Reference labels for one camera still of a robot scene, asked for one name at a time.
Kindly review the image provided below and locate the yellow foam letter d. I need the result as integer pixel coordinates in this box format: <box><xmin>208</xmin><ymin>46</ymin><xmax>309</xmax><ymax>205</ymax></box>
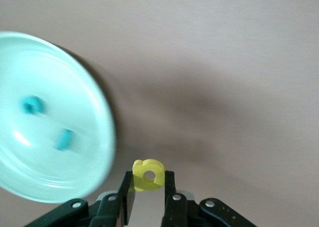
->
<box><xmin>132</xmin><ymin>159</ymin><xmax>165</xmax><ymax>192</ymax></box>

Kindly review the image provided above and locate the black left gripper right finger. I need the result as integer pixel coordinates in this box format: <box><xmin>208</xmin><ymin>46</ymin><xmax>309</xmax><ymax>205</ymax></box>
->
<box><xmin>160</xmin><ymin>171</ymin><xmax>200</xmax><ymax>227</ymax></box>

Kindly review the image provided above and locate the green round plate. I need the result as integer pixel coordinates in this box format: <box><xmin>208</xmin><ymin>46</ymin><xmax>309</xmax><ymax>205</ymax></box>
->
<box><xmin>0</xmin><ymin>31</ymin><xmax>117</xmax><ymax>204</ymax></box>

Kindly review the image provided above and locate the cyan foam letter c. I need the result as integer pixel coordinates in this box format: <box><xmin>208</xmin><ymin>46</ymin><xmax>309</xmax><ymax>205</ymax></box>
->
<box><xmin>19</xmin><ymin>95</ymin><xmax>47</xmax><ymax>114</ymax></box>

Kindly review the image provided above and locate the cyan foam letter l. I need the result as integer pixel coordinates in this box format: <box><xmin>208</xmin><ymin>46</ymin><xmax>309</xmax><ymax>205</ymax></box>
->
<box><xmin>54</xmin><ymin>129</ymin><xmax>74</xmax><ymax>151</ymax></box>

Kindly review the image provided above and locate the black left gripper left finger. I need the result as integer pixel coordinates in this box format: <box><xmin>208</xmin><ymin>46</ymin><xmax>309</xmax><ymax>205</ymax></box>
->
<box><xmin>88</xmin><ymin>171</ymin><xmax>135</xmax><ymax>227</ymax></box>

